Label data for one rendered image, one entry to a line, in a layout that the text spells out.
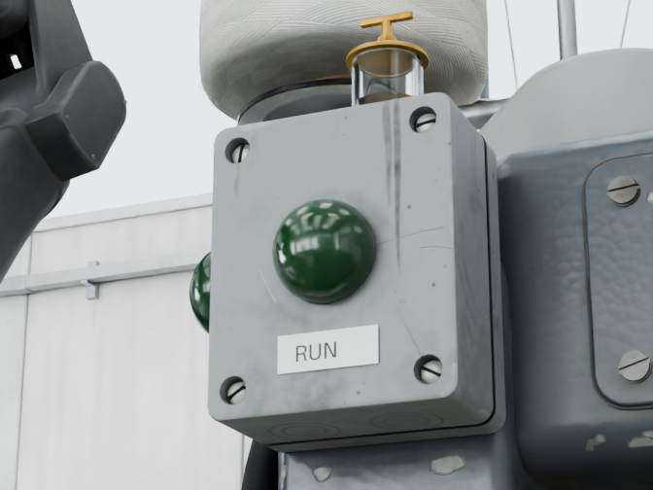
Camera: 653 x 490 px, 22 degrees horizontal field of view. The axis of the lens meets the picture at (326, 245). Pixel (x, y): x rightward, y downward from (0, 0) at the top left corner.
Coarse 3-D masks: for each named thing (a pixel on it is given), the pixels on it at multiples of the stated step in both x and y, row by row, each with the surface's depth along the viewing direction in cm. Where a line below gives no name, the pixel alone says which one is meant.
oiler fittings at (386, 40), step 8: (384, 16) 59; (392, 16) 59; (400, 16) 58; (408, 16) 58; (368, 24) 59; (376, 24) 59; (384, 24) 59; (392, 24) 59; (384, 32) 58; (392, 32) 59; (384, 40) 57; (392, 40) 57; (360, 48) 57; (368, 48) 57; (376, 48) 57; (400, 48) 57; (408, 48) 57; (416, 48) 57; (352, 56) 58; (424, 56) 58; (424, 64) 58
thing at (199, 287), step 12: (204, 264) 50; (192, 276) 50; (204, 276) 49; (192, 288) 50; (204, 288) 49; (192, 300) 50; (204, 300) 49; (192, 312) 50; (204, 312) 49; (204, 324) 50
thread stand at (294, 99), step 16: (560, 0) 91; (560, 16) 91; (560, 32) 91; (576, 32) 91; (560, 48) 91; (576, 48) 90; (320, 80) 89; (336, 80) 89; (272, 96) 90; (288, 96) 90; (304, 96) 90; (320, 96) 90; (336, 96) 90; (240, 112) 93; (256, 112) 92; (272, 112) 92; (288, 112) 92; (304, 112) 92; (464, 112) 91; (480, 112) 90; (496, 112) 90; (480, 128) 91
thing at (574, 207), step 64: (512, 192) 51; (576, 192) 50; (640, 192) 49; (512, 256) 51; (576, 256) 50; (640, 256) 49; (512, 320) 50; (576, 320) 49; (640, 320) 48; (512, 384) 49; (576, 384) 49; (640, 384) 48; (384, 448) 50; (448, 448) 49; (512, 448) 49; (576, 448) 48; (640, 448) 48
